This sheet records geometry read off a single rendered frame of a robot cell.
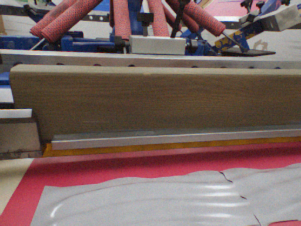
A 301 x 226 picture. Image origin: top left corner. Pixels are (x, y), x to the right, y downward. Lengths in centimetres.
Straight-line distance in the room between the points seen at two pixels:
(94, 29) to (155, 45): 387
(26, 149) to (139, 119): 11
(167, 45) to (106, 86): 31
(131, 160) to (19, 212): 11
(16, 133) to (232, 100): 22
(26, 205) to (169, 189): 12
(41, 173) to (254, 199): 21
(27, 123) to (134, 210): 12
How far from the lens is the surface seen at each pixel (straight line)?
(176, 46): 51
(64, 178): 24
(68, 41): 83
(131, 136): 22
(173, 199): 20
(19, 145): 23
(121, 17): 73
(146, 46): 49
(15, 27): 459
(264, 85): 27
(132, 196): 20
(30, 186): 24
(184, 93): 23
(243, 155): 30
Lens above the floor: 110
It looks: 23 degrees down
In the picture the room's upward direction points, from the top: 3 degrees clockwise
